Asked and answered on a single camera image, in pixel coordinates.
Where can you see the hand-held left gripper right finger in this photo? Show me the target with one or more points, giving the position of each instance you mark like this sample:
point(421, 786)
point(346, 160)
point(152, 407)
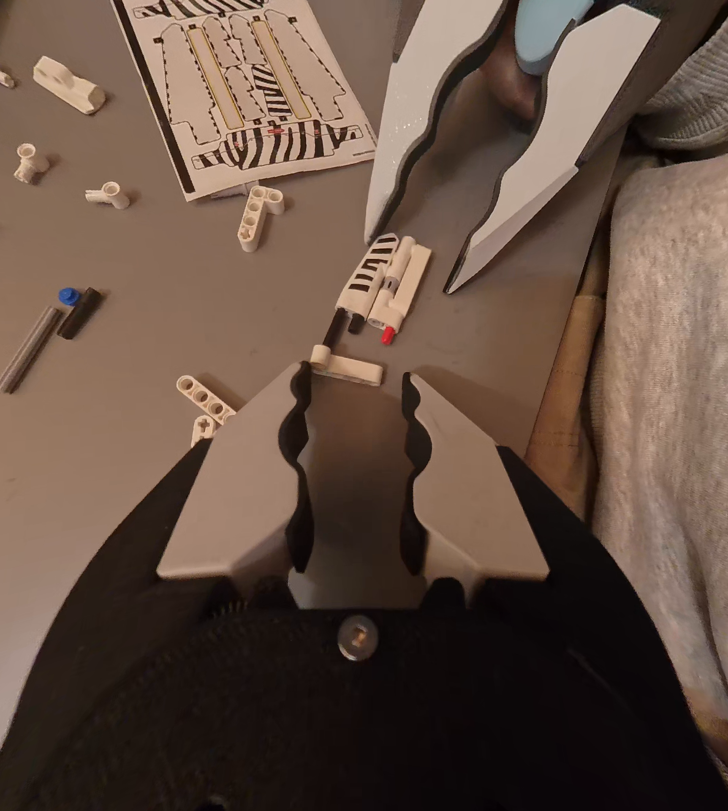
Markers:
point(478, 507)

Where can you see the grey lego axle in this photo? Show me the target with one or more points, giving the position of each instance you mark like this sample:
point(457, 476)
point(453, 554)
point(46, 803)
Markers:
point(28, 348)

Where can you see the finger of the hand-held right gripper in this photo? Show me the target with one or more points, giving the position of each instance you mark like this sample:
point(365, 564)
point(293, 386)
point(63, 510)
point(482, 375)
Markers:
point(414, 95)
point(573, 114)

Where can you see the person's right forearm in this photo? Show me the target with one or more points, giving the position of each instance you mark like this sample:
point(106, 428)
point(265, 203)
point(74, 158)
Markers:
point(712, 76)

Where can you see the white L-shaped lego beam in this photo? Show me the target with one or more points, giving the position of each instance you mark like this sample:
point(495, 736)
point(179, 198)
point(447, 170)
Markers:
point(253, 218)

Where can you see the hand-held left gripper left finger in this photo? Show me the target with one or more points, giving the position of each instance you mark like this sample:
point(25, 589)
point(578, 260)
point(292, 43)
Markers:
point(237, 494)

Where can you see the person's right hand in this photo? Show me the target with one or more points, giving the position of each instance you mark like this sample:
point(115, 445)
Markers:
point(516, 95)

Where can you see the white thin lego liftarm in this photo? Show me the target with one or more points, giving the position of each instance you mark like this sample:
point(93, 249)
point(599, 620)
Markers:
point(357, 372)

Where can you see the white lego panel assembly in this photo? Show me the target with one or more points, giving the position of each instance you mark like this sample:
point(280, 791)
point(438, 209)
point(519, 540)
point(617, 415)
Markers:
point(370, 272)

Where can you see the zebra sticker sheet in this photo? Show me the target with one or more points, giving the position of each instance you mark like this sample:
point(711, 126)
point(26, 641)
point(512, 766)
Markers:
point(243, 82)

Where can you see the white lego panel piece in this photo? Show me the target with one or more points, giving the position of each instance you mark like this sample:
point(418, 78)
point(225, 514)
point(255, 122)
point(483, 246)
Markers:
point(69, 85)

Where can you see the black lego axle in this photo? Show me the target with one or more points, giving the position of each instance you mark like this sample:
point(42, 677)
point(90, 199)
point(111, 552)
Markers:
point(85, 313)

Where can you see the blue round lego piece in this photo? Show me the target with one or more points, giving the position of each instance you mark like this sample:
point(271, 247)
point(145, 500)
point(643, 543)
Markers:
point(68, 296)

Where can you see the person's grey hoodie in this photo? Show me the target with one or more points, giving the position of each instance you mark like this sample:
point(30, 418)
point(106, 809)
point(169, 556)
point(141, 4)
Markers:
point(687, 443)

